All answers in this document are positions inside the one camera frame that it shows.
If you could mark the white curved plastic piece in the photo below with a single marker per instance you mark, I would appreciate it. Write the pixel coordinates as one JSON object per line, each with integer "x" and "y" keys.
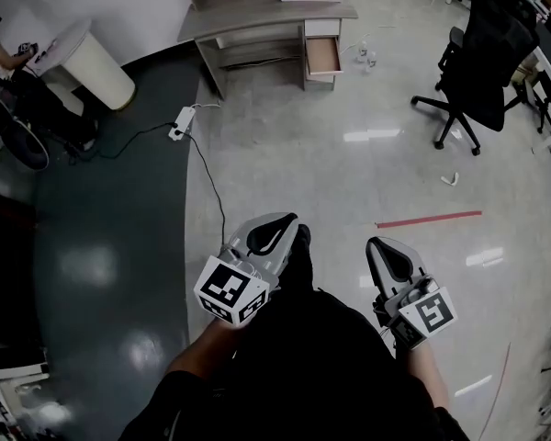
{"x": 450, "y": 179}

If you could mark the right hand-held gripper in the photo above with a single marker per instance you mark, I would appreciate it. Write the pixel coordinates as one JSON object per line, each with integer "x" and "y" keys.
{"x": 429, "y": 313}

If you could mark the person's black trousers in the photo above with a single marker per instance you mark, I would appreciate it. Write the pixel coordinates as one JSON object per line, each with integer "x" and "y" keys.
{"x": 312, "y": 338}

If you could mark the black round fan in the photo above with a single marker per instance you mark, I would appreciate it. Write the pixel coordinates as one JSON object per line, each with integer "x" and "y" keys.
{"x": 25, "y": 147}

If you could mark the white round pedestal table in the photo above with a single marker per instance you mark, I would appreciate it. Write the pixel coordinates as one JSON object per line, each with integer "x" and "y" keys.
{"x": 92, "y": 67}

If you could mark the person's left forearm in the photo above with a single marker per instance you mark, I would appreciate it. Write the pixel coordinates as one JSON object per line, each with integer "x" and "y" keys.
{"x": 202, "y": 347}

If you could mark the person's left black shoe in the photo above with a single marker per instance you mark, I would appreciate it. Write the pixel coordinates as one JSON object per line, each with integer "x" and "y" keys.
{"x": 304, "y": 234}

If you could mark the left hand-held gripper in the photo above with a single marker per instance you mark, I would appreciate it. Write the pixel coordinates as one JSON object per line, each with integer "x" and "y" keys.
{"x": 222, "y": 287}

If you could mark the person's right forearm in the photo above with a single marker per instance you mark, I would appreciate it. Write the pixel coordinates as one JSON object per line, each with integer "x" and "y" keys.
{"x": 424, "y": 370}

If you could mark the black office chair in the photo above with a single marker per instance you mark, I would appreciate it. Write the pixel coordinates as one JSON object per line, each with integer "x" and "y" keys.
{"x": 491, "y": 62}

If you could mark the white cluttered shelf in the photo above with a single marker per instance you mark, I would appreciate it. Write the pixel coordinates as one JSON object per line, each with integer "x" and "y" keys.
{"x": 9, "y": 402}

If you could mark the clear plastic bottle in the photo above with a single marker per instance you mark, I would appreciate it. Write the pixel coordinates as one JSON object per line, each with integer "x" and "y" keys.
{"x": 372, "y": 60}
{"x": 362, "y": 53}

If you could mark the white power strip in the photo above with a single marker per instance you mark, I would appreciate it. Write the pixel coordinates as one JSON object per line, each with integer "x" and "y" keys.
{"x": 182, "y": 122}

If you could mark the wooden drawer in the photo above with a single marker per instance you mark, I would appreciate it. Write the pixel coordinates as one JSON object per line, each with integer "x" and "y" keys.
{"x": 322, "y": 55}

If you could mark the red floor tape strip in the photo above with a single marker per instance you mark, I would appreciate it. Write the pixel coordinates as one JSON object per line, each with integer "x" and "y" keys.
{"x": 429, "y": 219}

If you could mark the grey wooden desk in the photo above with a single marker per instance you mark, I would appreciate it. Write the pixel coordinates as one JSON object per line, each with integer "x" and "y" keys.
{"x": 257, "y": 16}

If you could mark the dark cabinet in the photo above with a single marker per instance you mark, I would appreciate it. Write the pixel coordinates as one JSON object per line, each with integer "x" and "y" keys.
{"x": 4, "y": 269}

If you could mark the person's black top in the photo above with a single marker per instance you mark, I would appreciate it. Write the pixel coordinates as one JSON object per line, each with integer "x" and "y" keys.
{"x": 174, "y": 407}

